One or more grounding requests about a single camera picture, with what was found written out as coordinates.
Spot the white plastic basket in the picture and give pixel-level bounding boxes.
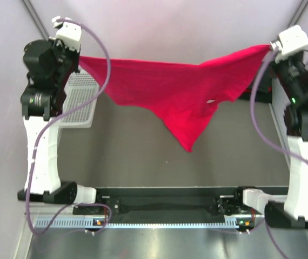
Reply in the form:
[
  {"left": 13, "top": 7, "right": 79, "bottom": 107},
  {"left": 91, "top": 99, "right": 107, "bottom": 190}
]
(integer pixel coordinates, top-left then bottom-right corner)
[{"left": 60, "top": 70, "right": 99, "bottom": 128}]

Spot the aluminium corner post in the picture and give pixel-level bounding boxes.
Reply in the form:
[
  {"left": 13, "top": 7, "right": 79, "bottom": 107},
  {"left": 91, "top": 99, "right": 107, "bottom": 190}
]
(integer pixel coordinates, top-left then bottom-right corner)
[
  {"left": 287, "top": 0, "right": 308, "bottom": 28},
  {"left": 20, "top": 0, "right": 49, "bottom": 39}
]

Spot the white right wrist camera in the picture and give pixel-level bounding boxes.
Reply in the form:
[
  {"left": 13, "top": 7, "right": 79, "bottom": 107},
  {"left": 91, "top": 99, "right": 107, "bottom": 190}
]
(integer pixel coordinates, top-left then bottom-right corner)
[{"left": 270, "top": 25, "right": 308, "bottom": 64}]

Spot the aluminium frame rail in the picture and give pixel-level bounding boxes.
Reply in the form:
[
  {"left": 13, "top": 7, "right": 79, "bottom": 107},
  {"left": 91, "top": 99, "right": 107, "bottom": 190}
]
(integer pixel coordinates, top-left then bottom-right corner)
[{"left": 24, "top": 205, "right": 308, "bottom": 230}]

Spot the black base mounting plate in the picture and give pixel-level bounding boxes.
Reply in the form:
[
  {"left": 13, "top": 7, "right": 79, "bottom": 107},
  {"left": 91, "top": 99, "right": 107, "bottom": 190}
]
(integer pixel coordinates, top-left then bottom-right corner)
[{"left": 72, "top": 187, "right": 265, "bottom": 224}]

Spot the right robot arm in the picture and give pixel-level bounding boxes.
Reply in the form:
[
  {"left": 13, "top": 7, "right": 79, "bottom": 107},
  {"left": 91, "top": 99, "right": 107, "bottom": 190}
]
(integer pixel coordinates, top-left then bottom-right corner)
[{"left": 233, "top": 50, "right": 308, "bottom": 229}]

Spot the aluminium corner post right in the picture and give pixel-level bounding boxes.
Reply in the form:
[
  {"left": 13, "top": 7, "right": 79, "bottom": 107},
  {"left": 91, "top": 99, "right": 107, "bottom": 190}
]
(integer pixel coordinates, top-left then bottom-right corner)
[{"left": 287, "top": 0, "right": 308, "bottom": 28}]

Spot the aluminium corner post left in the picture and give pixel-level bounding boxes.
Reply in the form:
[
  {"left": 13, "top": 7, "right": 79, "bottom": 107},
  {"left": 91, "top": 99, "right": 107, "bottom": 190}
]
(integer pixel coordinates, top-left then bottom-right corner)
[{"left": 20, "top": 0, "right": 49, "bottom": 39}]

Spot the slotted grey cable duct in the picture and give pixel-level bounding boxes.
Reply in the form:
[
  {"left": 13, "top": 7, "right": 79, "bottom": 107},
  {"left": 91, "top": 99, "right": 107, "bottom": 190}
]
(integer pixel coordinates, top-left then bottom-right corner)
[{"left": 35, "top": 217, "right": 255, "bottom": 229}]

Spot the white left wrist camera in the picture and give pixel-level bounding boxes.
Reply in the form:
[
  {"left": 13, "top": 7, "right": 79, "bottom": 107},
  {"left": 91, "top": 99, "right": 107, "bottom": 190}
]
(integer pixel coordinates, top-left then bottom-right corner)
[{"left": 51, "top": 16, "right": 82, "bottom": 53}]

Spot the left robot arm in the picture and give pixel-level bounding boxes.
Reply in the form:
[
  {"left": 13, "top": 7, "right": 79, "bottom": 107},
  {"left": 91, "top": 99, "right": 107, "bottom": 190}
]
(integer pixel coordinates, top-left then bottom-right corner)
[{"left": 17, "top": 39, "right": 104, "bottom": 214}]

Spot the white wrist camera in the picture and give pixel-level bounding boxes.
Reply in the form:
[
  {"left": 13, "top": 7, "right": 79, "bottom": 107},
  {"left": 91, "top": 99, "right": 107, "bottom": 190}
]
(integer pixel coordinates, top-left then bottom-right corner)
[
  {"left": 270, "top": 25, "right": 308, "bottom": 64},
  {"left": 51, "top": 16, "right": 82, "bottom": 53}
]

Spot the pink t shirt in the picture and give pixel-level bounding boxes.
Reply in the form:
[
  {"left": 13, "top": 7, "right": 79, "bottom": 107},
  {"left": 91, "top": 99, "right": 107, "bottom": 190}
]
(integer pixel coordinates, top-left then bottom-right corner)
[{"left": 79, "top": 45, "right": 270, "bottom": 152}]

